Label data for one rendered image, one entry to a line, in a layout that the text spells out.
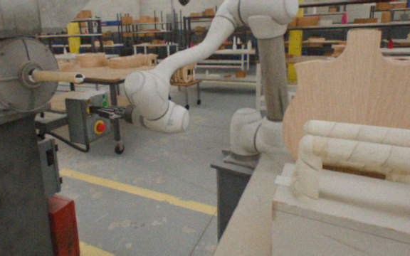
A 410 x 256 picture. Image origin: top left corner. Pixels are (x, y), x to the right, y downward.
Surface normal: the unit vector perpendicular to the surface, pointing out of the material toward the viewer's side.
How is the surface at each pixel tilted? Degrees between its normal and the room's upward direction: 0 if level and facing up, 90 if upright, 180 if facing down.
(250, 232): 0
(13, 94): 95
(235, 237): 0
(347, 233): 90
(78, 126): 90
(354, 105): 90
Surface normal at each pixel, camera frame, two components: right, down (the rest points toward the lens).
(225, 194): -0.56, 0.19
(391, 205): -0.04, -0.98
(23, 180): 0.90, 0.06
